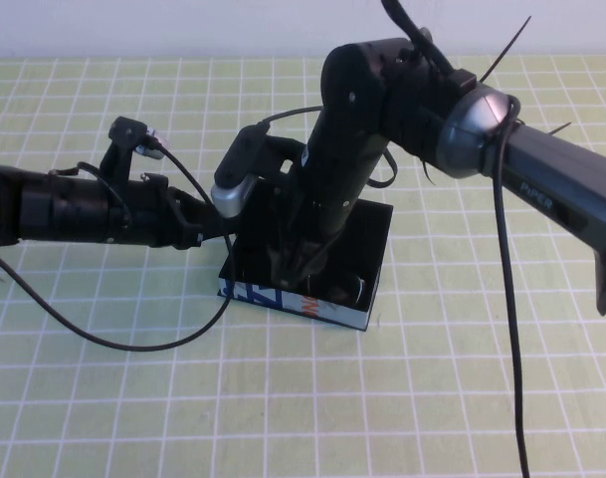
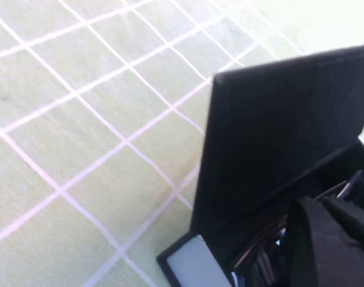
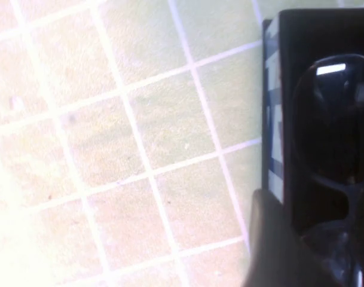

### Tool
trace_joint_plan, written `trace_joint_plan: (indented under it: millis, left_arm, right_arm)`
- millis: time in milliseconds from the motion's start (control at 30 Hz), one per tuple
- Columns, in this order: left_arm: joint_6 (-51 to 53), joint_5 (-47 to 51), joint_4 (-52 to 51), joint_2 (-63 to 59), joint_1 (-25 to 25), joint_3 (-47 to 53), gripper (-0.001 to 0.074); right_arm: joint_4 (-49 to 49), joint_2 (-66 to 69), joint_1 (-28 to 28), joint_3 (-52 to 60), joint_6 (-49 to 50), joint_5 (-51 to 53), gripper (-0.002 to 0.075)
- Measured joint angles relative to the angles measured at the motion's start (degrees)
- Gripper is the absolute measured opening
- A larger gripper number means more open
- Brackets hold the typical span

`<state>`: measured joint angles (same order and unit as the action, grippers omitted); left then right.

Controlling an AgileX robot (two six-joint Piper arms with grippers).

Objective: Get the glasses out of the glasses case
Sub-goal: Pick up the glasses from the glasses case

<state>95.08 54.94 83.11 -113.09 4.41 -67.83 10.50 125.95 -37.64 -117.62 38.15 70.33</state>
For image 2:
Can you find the black printed glasses case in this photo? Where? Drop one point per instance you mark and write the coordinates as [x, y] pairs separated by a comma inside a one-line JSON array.
[[274, 119]]

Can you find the green white grid tablecloth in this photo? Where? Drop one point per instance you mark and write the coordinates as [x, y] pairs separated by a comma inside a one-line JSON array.
[[80, 119]]

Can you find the black frame glasses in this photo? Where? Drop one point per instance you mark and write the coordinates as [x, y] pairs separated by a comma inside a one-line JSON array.
[[256, 242]]

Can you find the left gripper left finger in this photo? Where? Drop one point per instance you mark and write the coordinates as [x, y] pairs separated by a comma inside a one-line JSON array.
[[313, 254]]

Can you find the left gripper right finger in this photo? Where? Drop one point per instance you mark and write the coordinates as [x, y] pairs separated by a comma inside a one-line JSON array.
[[355, 224]]

